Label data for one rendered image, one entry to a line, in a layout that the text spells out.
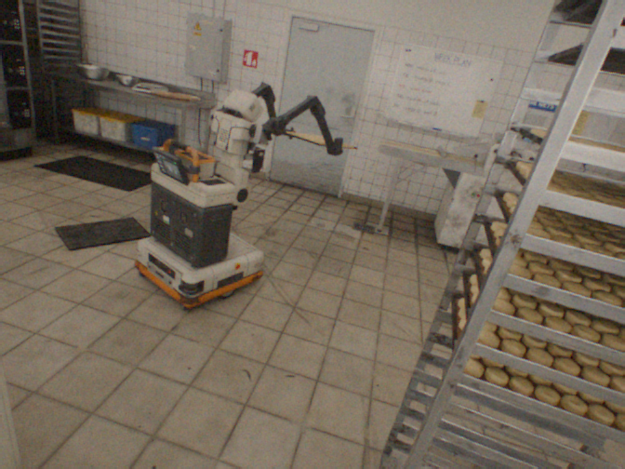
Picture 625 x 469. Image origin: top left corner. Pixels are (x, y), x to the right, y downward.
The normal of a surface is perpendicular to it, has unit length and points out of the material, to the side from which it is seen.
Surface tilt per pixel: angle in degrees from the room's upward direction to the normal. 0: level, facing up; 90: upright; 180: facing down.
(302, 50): 90
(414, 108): 90
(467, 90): 90
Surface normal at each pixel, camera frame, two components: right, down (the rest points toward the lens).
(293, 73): -0.23, 0.36
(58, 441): 0.18, -0.90
